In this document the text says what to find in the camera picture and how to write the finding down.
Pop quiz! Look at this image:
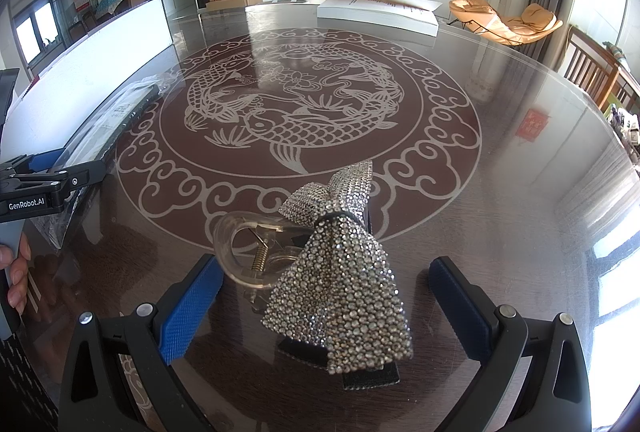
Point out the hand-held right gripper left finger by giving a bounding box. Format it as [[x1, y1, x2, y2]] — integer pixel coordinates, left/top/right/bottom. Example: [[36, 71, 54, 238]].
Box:
[[57, 253, 224, 432]]

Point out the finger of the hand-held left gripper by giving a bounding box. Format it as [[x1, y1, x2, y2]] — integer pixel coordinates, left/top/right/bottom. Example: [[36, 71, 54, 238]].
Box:
[[10, 160, 107, 209], [0, 151, 67, 176]]

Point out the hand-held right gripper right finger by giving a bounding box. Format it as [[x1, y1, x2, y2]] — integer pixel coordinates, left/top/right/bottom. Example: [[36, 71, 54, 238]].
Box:
[[429, 257, 596, 432]]

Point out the clear plastic bag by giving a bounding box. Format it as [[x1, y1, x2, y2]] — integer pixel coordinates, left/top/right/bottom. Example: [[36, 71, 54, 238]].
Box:
[[30, 81, 162, 249]]

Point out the rhinestone bow hair clip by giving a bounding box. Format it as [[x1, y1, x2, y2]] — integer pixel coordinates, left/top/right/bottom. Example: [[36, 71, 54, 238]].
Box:
[[212, 159, 416, 390]]

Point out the person's left hand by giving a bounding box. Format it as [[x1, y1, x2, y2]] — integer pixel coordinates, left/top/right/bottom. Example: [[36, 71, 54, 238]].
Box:
[[0, 232, 32, 316]]

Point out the white partition board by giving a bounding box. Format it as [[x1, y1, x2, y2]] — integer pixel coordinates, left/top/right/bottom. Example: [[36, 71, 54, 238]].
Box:
[[0, 0, 174, 154]]

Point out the table with blue cloth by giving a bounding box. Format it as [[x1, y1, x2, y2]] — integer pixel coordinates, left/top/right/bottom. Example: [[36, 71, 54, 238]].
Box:
[[94, 0, 127, 19]]

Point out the dark patterned cloth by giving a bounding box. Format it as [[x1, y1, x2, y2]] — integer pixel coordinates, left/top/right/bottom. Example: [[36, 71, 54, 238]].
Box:
[[0, 331, 62, 432]]

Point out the wooden chair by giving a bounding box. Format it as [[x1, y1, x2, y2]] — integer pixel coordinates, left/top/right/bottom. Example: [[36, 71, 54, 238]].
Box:
[[564, 26, 640, 114]]

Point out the orange lounge chair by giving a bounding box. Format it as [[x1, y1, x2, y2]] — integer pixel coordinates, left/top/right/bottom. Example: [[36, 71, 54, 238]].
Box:
[[448, 0, 564, 47]]

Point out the white flat cardboard box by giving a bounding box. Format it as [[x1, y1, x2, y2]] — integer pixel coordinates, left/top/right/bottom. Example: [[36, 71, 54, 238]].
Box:
[[316, 0, 444, 38]]

